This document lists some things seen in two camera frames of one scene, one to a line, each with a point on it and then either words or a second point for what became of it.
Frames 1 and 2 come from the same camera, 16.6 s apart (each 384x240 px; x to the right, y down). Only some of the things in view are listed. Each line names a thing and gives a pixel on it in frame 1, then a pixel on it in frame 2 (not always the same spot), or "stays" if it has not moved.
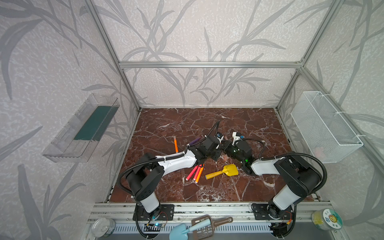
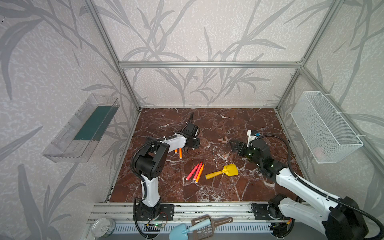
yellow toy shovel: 231,170 stays
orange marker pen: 199,175 stays
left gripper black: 214,148 → 193,142
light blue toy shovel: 179,231 stays
